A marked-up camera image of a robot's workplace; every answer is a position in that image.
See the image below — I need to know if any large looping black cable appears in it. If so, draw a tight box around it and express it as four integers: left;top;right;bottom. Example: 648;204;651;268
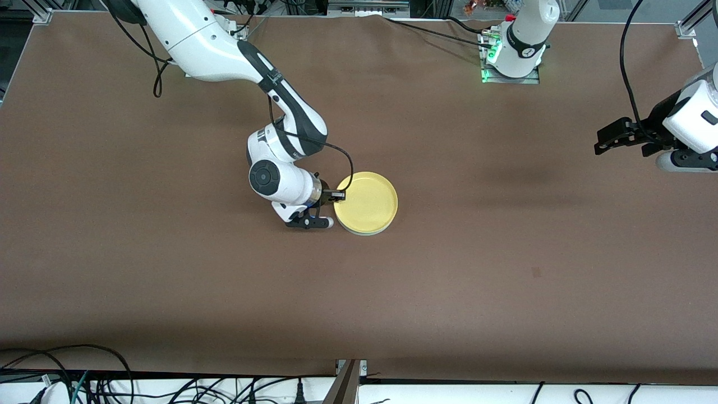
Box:
0;343;134;404

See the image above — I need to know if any aluminium profile beam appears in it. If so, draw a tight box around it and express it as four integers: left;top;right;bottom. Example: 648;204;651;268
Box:
321;360;362;404

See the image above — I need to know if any long black base cable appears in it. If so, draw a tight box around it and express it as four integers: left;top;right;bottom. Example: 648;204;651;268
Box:
384;17;495;50

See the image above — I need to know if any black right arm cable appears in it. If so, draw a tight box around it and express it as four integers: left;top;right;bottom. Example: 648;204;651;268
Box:
109;0;355;197

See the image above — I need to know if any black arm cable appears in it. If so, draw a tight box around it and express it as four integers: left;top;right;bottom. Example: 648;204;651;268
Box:
109;0;355;197
619;0;662;144

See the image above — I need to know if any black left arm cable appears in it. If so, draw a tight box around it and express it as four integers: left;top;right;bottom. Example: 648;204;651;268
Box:
619;0;662;144

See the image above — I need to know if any short black base cable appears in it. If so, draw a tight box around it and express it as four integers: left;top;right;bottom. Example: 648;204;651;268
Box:
442;15;487;34

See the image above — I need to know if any yellow plate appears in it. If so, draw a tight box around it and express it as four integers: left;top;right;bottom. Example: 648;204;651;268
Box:
333;171;399;235

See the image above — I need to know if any pale green plate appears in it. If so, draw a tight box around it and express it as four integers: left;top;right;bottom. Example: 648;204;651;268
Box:
339;222;396;237

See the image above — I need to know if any brown table cover cloth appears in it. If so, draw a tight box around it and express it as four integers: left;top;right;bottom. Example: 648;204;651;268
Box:
0;11;718;385

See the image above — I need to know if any green cable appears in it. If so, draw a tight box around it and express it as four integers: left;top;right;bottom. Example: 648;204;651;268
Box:
71;370;91;404

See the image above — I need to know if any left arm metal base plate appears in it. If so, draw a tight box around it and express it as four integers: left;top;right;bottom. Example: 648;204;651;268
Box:
481;31;541;85

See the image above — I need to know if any grey metal rail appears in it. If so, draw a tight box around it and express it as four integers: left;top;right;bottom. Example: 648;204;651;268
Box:
327;0;411;16

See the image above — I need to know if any small looping black cable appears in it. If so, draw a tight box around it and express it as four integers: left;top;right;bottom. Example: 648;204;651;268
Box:
0;362;72;404

